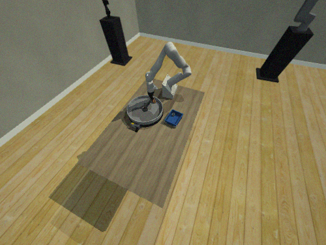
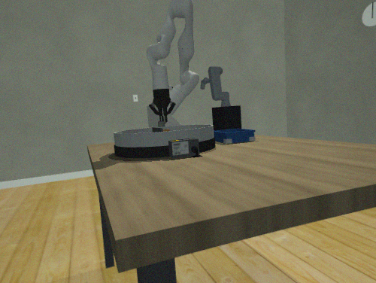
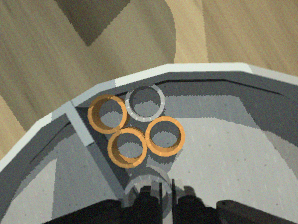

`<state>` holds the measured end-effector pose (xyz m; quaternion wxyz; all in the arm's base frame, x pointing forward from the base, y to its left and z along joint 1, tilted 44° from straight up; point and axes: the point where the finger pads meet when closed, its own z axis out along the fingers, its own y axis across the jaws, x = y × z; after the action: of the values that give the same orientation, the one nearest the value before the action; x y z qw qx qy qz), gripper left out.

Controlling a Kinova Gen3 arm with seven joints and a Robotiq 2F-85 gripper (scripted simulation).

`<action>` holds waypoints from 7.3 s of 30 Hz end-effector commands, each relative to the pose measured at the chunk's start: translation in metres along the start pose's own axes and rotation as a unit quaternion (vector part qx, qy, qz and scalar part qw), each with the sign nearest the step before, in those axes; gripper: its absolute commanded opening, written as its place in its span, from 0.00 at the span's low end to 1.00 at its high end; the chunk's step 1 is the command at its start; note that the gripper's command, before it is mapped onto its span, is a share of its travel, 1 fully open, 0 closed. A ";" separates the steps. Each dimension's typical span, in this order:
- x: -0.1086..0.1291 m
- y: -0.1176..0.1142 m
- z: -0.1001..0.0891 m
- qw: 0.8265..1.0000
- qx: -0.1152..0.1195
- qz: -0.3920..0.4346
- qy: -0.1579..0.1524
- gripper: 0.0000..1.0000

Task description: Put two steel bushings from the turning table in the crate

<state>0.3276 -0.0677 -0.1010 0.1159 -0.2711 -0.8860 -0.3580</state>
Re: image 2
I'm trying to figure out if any blue crate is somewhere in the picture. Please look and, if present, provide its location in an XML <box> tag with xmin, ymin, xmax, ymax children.
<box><xmin>214</xmin><ymin>129</ymin><xmax>256</xmax><ymax>144</ymax></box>

